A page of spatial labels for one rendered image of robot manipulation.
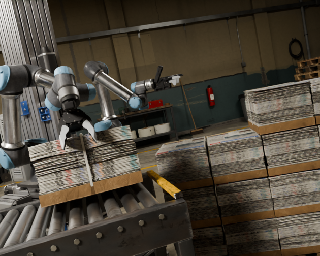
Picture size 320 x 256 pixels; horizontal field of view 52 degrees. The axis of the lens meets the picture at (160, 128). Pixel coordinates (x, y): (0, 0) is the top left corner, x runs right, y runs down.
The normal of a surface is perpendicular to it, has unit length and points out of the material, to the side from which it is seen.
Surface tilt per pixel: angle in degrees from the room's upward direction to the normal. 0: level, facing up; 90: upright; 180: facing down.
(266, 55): 90
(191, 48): 90
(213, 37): 90
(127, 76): 90
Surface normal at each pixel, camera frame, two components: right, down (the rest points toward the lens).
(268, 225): -0.12, 0.12
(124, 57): 0.25, 0.04
